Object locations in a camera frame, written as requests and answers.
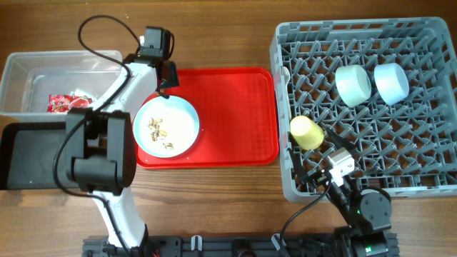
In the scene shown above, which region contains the peanut shells pile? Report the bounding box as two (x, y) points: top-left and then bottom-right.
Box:
(148, 118), (174, 150)

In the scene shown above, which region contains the grey dishwasher rack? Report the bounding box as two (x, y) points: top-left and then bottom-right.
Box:
(269, 17), (456, 203)

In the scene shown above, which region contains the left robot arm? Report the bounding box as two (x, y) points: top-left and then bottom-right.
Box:
(53, 51), (179, 256)

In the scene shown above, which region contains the red snack wrapper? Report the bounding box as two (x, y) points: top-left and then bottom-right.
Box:
(47, 94), (92, 113)

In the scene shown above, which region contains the light blue bowl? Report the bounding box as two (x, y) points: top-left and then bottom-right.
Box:
(374, 63), (410, 106)

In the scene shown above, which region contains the red plastic tray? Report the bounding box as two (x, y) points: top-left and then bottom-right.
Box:
(136, 67), (279, 169)

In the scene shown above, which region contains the yellow cup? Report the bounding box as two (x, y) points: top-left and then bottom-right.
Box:
(290, 116), (324, 150)

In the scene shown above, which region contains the clear plastic storage bin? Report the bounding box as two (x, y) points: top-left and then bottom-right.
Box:
(1, 51), (121, 122)

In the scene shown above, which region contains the white plastic spoon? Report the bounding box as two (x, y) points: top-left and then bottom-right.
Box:
(281, 66), (292, 121)

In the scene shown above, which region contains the light green bowl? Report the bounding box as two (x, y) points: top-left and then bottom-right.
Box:
(335, 65), (371, 108)

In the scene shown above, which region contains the white tissue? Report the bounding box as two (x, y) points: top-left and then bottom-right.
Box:
(71, 90), (94, 101)

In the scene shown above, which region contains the black waste bin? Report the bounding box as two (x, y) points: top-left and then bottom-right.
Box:
(1, 121), (66, 190)

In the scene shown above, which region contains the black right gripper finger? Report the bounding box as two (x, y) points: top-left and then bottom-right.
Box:
(287, 148), (321, 186)
(324, 126), (356, 153)

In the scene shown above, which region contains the light blue plate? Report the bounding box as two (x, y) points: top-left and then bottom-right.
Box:
(133, 96), (200, 158)

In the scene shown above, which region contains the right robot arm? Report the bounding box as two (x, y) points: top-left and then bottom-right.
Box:
(278, 128), (392, 256)

